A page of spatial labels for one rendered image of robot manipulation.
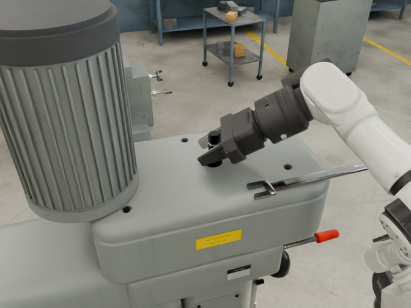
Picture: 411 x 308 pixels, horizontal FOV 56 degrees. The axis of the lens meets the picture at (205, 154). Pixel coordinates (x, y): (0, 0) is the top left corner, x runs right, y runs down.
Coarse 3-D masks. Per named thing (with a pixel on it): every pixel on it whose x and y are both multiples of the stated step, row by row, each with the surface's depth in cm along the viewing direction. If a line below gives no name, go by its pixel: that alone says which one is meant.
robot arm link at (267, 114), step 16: (272, 96) 70; (240, 112) 75; (256, 112) 71; (272, 112) 68; (224, 128) 73; (240, 128) 71; (256, 128) 70; (272, 128) 69; (288, 128) 68; (224, 144) 70; (240, 144) 71; (256, 144) 71; (240, 160) 71
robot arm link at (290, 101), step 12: (324, 60) 70; (300, 72) 72; (288, 84) 72; (300, 84) 69; (276, 96) 69; (288, 96) 68; (300, 96) 68; (288, 108) 67; (300, 108) 67; (312, 108) 67; (288, 120) 68; (300, 120) 67; (324, 120) 70; (300, 132) 71
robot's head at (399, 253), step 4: (380, 236) 94; (384, 236) 93; (388, 236) 91; (372, 240) 96; (376, 240) 95; (380, 240) 95; (384, 240) 96; (396, 248) 89; (396, 252) 88; (400, 252) 88; (396, 256) 88; (400, 256) 88; (404, 256) 88; (400, 260) 88; (404, 260) 88; (408, 260) 88; (408, 264) 88
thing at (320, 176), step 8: (336, 168) 75; (344, 168) 75; (352, 168) 75; (360, 168) 75; (304, 176) 73; (312, 176) 73; (320, 176) 73; (328, 176) 73; (336, 176) 74; (248, 184) 71; (256, 184) 71; (264, 184) 71; (272, 184) 71; (280, 184) 71; (288, 184) 71; (296, 184) 72; (304, 184) 72; (264, 192) 70; (272, 192) 70
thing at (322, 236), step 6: (318, 234) 86; (324, 234) 86; (330, 234) 86; (336, 234) 87; (306, 240) 86; (312, 240) 86; (318, 240) 86; (324, 240) 86; (288, 246) 84; (294, 246) 85
